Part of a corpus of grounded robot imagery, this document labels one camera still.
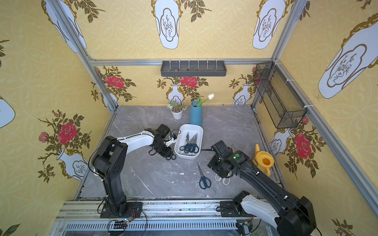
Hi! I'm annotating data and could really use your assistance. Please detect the white kitchen scissors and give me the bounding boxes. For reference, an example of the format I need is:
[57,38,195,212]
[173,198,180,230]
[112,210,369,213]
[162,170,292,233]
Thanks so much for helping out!
[215,174,231,185]

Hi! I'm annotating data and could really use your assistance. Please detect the blue scissors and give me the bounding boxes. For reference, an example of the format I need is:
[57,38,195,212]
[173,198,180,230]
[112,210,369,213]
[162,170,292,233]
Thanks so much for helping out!
[190,134,199,153]
[180,140,192,153]
[186,134,198,153]

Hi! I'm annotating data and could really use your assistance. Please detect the blue scissors floor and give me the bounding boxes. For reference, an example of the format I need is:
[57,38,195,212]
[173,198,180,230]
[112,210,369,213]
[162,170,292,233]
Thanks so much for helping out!
[197,162,212,190]

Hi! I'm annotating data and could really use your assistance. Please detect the white plastic storage box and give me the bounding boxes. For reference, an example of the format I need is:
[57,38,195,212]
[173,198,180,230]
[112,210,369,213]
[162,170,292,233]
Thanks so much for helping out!
[174,124,203,160]

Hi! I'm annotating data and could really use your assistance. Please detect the beige kitchen scissors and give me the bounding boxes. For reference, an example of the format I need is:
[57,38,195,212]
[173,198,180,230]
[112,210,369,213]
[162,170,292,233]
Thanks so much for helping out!
[185,133,190,145]

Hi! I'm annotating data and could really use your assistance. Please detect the small black scissors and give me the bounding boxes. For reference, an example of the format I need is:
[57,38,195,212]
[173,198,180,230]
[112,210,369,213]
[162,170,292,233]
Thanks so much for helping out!
[166,153,177,160]

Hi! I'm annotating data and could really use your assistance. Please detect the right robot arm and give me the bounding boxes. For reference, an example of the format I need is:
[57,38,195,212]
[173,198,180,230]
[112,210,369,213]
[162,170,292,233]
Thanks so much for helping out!
[208,141,317,236]

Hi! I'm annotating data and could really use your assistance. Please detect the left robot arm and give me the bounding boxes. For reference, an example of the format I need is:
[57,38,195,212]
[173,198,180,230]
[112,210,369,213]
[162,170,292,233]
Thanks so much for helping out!
[92,124,177,218]

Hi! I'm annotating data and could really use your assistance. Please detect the small white potted plant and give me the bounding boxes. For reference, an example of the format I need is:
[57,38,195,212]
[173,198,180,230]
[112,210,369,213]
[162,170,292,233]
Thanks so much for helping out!
[168,100,187,120]

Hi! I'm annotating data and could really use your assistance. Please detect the blue cylindrical vase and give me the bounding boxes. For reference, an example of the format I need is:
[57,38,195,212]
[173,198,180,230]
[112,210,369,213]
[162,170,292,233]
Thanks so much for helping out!
[190,100,202,126]

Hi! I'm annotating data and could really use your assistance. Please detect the yellow watering can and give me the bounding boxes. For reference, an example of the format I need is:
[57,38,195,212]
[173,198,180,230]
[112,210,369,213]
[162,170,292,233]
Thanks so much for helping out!
[253,144,275,177]

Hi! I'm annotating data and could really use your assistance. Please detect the white tulip flower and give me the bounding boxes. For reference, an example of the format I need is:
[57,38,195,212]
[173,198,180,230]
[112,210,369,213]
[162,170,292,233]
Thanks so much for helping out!
[197,93,215,107]

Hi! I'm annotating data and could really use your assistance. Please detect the small circuit board right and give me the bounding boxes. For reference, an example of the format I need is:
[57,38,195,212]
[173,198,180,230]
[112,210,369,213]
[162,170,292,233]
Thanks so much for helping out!
[236,222,251,236]

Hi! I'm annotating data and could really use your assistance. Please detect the small circuit board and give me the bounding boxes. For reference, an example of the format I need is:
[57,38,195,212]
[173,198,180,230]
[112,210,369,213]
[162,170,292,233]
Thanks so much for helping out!
[113,217,133,230]
[236,222,251,236]

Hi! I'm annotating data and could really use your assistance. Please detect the small circuit board left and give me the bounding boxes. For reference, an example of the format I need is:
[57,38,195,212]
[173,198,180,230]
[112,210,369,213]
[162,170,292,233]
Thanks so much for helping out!
[113,217,133,230]

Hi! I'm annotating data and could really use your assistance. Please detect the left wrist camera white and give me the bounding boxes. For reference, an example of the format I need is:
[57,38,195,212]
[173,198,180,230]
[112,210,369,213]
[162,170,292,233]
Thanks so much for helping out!
[165,134,177,147]

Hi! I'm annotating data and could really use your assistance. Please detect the pink handled scissors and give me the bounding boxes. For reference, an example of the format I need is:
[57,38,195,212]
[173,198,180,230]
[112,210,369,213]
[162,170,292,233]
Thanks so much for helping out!
[231,144,236,153]

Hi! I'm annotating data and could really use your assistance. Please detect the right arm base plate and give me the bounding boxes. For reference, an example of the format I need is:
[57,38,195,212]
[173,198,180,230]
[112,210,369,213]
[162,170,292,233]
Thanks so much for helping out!
[216,201,246,217]

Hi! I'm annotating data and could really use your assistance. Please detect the aluminium rail base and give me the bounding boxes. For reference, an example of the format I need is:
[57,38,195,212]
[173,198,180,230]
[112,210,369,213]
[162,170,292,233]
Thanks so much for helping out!
[49,199,274,236]

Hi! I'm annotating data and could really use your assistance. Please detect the grey wall shelf rack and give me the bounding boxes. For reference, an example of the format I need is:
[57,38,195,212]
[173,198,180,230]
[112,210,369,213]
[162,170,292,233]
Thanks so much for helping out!
[160,60,227,77]

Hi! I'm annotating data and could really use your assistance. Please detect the black wire mesh basket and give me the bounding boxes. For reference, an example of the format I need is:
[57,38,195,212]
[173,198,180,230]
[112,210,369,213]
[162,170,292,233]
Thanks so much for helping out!
[253,62,307,129]

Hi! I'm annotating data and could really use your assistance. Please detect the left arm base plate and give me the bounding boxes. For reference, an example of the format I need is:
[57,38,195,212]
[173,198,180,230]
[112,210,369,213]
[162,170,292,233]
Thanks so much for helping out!
[100,202,143,219]

